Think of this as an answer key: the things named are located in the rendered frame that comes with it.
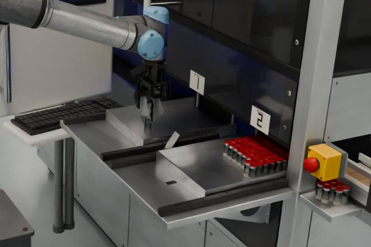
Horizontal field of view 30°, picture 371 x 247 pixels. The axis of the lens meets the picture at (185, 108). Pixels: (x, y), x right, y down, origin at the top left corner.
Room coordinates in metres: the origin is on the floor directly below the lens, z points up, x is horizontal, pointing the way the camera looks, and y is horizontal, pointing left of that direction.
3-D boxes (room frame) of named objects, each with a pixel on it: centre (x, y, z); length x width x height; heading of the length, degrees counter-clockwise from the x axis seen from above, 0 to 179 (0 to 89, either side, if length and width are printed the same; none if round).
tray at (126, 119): (2.07, 0.04, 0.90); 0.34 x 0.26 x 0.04; 123
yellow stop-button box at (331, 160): (1.64, -0.37, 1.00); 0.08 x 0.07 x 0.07; 123
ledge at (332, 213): (1.65, -0.42, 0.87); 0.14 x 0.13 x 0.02; 123
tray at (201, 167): (1.78, -0.14, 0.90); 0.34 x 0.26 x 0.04; 123
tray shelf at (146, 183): (1.89, 0.01, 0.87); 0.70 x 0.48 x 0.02; 33
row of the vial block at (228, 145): (1.81, -0.17, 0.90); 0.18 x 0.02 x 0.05; 33
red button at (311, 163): (1.61, -0.34, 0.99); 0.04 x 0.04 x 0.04; 33
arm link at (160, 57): (1.98, 0.10, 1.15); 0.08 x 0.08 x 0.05
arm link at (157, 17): (1.98, 0.11, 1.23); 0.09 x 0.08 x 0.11; 121
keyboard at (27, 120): (2.26, 0.40, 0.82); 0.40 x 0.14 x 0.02; 133
